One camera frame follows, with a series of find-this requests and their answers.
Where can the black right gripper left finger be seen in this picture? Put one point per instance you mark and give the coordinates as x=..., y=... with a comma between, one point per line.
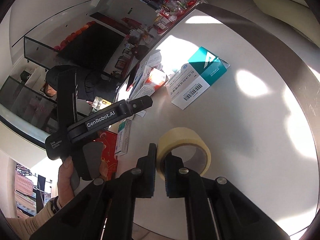
x=104, y=209

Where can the yellow masking tape roll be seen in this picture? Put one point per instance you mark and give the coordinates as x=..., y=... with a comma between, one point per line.
x=187, y=144

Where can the person in black jacket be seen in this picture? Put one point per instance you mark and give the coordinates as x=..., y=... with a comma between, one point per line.
x=86, y=84

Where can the red cardboard storage box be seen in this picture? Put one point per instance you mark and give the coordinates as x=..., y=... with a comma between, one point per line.
x=109, y=140

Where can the glass display cabinet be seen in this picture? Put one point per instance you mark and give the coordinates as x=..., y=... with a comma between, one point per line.
x=23, y=92

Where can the glass jar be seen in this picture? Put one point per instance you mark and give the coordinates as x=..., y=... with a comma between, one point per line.
x=99, y=104

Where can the white red barcode box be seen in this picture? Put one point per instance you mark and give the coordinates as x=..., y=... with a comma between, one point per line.
x=148, y=82

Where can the red tray of items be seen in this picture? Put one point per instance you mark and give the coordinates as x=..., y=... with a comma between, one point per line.
x=170, y=12

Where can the operator left hand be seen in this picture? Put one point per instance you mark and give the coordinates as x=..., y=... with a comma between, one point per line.
x=64, y=188

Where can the teal white medicine box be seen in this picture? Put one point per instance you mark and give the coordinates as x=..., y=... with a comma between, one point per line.
x=201, y=71

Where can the green white medicine box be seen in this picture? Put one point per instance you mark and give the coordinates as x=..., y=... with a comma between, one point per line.
x=123, y=137

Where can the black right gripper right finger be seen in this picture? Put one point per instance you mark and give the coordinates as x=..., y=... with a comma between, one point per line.
x=216, y=209

